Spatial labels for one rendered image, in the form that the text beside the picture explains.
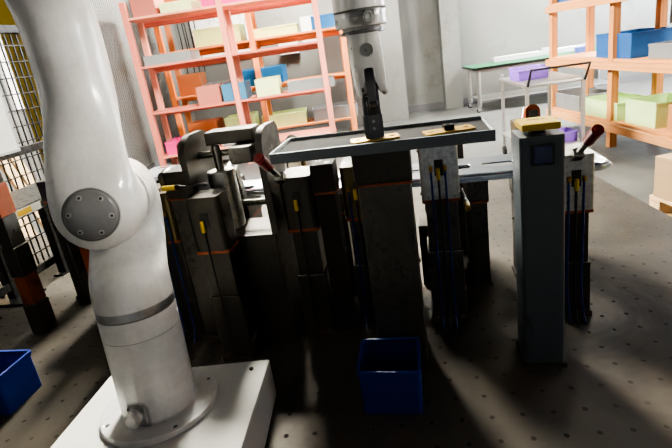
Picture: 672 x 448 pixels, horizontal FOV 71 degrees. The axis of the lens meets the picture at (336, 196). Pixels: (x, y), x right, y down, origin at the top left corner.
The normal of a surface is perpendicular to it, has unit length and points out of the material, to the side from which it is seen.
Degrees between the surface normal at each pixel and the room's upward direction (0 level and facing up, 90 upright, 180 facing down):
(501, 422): 0
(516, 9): 90
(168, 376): 87
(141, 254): 30
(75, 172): 57
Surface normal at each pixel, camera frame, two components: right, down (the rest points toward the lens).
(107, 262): -0.29, -0.69
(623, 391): -0.15, -0.94
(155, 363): 0.54, 0.12
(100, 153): 0.38, -0.34
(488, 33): -0.04, 0.30
